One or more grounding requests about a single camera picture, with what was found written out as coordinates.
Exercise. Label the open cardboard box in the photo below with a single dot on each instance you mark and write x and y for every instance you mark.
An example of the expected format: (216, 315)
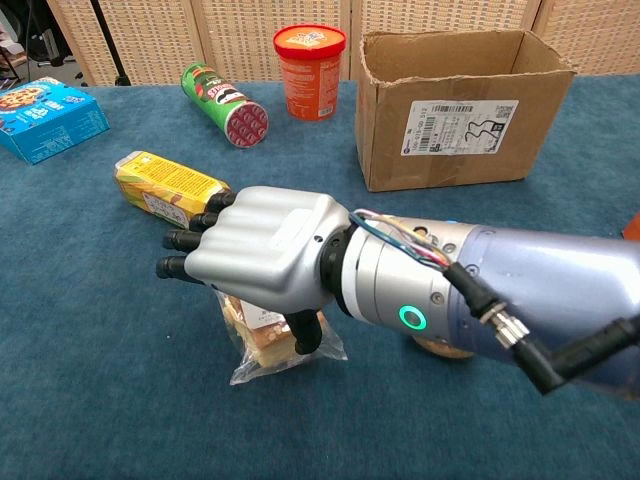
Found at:
(390, 150)

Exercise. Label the orange cup with red lid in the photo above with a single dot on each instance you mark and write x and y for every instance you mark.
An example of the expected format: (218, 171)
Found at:
(310, 85)

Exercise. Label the black tripod stand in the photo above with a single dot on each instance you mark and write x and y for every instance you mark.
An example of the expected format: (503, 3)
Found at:
(107, 45)

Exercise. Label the blue table cloth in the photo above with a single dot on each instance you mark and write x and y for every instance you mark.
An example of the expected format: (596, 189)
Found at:
(125, 375)

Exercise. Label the blue cookie box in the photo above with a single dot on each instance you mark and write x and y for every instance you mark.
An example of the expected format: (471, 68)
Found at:
(50, 130)

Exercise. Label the woven folding screen panel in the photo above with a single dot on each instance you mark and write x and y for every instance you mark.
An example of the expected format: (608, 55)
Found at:
(595, 30)
(150, 40)
(240, 35)
(440, 15)

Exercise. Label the yellow label tea bottle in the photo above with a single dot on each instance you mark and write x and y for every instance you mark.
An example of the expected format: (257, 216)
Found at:
(160, 185)

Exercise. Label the green chips can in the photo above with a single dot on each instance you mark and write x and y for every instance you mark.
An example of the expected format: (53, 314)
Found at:
(220, 100)

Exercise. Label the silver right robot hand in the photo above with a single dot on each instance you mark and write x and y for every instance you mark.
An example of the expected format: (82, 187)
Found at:
(265, 240)

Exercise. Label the glass jar with blue label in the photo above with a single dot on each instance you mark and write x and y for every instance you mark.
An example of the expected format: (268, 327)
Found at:
(445, 351)

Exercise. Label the clear snack packet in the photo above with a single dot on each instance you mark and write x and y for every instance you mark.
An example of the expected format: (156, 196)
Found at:
(265, 345)

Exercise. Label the red object at edge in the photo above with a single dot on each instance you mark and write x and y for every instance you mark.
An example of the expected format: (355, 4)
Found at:
(635, 227)

